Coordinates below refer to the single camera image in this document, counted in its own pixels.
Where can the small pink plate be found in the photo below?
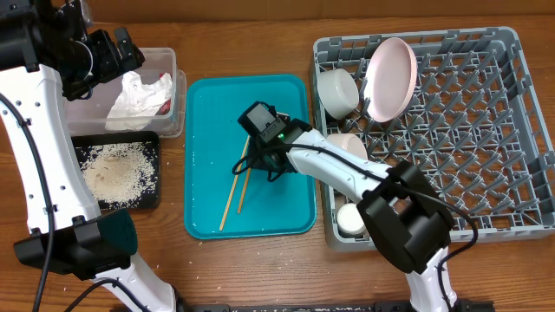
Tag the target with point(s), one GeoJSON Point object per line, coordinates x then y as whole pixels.
{"type": "Point", "coordinates": [351, 145]}

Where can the grey rice bowl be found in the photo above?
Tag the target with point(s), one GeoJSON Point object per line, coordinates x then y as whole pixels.
{"type": "Point", "coordinates": [338, 92]}

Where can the black rail bar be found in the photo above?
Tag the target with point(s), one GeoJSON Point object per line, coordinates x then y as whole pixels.
{"type": "Point", "coordinates": [462, 305]}

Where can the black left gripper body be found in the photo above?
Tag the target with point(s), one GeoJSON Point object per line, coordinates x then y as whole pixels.
{"type": "Point", "coordinates": [90, 63]}

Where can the large pink plate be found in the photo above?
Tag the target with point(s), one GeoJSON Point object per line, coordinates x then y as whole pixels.
{"type": "Point", "coordinates": [390, 79]}

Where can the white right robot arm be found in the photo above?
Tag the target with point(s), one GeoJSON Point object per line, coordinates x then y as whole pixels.
{"type": "Point", "coordinates": [406, 221]}

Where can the teal serving tray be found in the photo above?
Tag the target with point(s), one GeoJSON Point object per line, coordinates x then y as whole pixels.
{"type": "Point", "coordinates": [214, 143]}

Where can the white napkin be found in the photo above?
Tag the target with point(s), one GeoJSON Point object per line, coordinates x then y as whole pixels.
{"type": "Point", "coordinates": [137, 103]}

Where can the clear plastic waste bin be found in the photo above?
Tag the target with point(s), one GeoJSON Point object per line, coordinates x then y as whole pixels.
{"type": "Point", "coordinates": [89, 116]}

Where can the white rice pile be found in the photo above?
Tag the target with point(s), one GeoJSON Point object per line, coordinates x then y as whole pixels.
{"type": "Point", "coordinates": [120, 175]}

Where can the wooden chopstick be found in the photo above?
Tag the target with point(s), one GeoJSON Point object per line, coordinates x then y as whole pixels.
{"type": "Point", "coordinates": [243, 192]}
{"type": "Point", "coordinates": [231, 193]}

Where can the black plastic tray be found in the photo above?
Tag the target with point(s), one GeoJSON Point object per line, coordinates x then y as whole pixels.
{"type": "Point", "coordinates": [126, 137]}

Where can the red snack wrapper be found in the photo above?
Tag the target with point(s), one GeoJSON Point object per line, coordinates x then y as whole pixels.
{"type": "Point", "coordinates": [165, 108]}

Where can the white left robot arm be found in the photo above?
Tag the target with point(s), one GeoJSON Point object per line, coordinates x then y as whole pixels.
{"type": "Point", "coordinates": [49, 55]}

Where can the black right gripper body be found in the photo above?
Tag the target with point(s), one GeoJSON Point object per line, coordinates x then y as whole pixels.
{"type": "Point", "coordinates": [262, 160]}

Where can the white cup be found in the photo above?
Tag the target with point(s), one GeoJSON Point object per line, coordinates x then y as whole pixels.
{"type": "Point", "coordinates": [349, 221]}

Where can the grey dishwasher rack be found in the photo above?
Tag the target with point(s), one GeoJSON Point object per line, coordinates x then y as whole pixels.
{"type": "Point", "coordinates": [474, 127]}

